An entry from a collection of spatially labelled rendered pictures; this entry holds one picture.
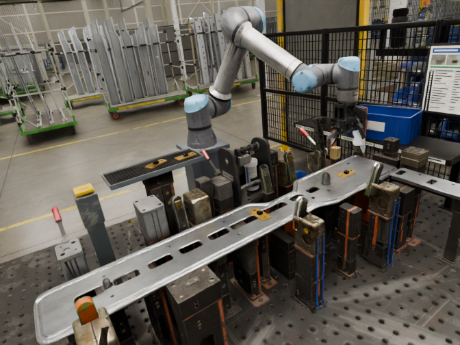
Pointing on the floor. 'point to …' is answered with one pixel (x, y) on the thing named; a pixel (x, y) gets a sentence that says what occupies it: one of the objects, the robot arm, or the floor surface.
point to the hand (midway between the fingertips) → (348, 148)
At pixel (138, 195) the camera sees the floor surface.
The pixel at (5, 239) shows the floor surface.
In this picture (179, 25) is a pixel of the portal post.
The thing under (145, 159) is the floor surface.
